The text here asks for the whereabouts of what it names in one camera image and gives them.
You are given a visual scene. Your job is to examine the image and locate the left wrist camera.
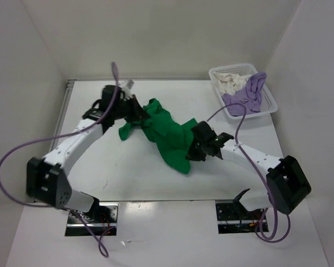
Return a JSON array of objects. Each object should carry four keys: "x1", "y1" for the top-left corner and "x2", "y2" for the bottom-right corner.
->
[{"x1": 100, "y1": 80, "x2": 135, "y2": 106}]

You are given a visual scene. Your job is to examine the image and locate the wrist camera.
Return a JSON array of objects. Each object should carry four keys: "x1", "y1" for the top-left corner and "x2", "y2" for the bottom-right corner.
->
[
  {"x1": 100, "y1": 80, "x2": 135, "y2": 106},
  {"x1": 191, "y1": 121, "x2": 216, "y2": 141}
]

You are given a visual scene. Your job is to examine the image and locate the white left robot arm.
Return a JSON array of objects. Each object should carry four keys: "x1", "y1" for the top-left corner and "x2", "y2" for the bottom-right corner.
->
[{"x1": 26, "y1": 97, "x2": 150, "y2": 223}]

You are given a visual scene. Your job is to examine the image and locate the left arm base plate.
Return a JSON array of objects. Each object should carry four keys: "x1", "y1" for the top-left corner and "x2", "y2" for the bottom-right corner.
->
[{"x1": 65, "y1": 202, "x2": 119, "y2": 237}]

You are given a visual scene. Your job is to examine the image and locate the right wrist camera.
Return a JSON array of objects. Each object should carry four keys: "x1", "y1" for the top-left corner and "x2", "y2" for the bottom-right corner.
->
[{"x1": 191, "y1": 121, "x2": 216, "y2": 141}]

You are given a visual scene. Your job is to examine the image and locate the aluminium table edge rail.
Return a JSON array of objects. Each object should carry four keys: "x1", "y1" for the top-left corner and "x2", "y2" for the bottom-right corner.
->
[{"x1": 53, "y1": 80, "x2": 76, "y2": 136}]

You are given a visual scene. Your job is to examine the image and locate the lavender t shirt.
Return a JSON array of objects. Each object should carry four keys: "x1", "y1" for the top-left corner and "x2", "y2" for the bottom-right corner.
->
[{"x1": 222, "y1": 72, "x2": 267, "y2": 117}]

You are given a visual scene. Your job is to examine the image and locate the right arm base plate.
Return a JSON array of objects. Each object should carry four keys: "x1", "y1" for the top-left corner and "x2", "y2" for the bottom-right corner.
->
[{"x1": 215, "y1": 200, "x2": 264, "y2": 234}]

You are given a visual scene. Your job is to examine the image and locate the cream t shirt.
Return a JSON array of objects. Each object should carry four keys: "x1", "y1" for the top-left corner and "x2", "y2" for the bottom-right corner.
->
[{"x1": 212, "y1": 73, "x2": 252, "y2": 96}]

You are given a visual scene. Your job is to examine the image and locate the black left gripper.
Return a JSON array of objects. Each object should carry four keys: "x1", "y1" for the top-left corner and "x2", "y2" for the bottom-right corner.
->
[{"x1": 112, "y1": 94, "x2": 149, "y2": 123}]

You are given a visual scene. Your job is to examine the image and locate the green t shirt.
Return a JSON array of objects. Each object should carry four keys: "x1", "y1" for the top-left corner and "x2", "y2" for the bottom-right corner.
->
[{"x1": 119, "y1": 98, "x2": 197, "y2": 175}]

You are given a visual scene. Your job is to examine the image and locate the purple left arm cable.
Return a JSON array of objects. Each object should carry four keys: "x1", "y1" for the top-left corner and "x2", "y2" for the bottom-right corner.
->
[{"x1": 0, "y1": 62, "x2": 120, "y2": 258}]

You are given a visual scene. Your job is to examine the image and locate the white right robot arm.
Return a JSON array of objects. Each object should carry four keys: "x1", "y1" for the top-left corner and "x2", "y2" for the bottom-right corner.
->
[{"x1": 186, "y1": 121, "x2": 312, "y2": 219}]

